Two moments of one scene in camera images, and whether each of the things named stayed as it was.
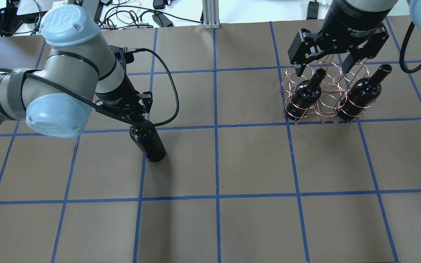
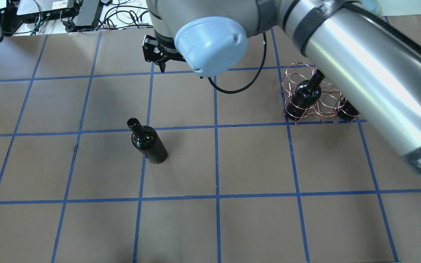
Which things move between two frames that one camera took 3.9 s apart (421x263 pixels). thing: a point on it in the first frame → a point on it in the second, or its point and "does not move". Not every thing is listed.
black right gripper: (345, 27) → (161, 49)
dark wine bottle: (146, 137) does not move
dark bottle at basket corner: (306, 94) does not move
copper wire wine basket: (327, 91) does not move
